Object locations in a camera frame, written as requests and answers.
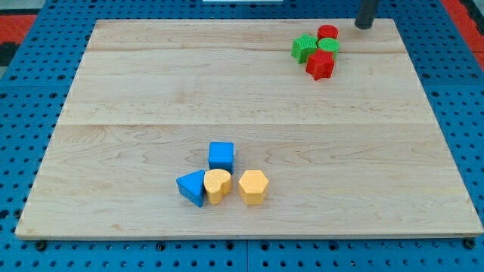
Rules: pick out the blue cube block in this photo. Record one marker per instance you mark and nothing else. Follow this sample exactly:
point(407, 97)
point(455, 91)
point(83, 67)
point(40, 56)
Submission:
point(221, 156)

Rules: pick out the yellow hexagon block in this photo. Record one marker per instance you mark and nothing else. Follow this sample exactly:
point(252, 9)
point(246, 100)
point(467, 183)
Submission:
point(252, 187)

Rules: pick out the yellow heart block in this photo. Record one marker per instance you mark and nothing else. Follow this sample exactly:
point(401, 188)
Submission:
point(217, 184)

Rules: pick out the blue triangle block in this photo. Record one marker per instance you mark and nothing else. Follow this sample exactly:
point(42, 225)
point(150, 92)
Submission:
point(191, 186)

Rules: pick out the red star block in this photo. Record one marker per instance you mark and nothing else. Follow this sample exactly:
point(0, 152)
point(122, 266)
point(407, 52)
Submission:
point(320, 65)

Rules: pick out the green star block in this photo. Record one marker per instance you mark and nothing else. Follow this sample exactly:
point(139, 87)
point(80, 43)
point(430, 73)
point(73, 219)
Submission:
point(303, 46)

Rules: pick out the light wooden board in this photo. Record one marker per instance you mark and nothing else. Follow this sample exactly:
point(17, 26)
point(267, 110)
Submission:
point(357, 156)

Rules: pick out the green cylinder block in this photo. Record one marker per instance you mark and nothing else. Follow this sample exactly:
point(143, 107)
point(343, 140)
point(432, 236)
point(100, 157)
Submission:
point(330, 45)

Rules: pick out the red cylinder block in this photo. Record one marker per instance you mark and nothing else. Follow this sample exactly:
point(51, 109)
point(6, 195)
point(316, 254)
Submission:
point(327, 31)

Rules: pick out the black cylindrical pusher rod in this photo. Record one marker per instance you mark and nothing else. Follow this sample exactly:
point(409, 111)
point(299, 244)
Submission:
point(366, 14)

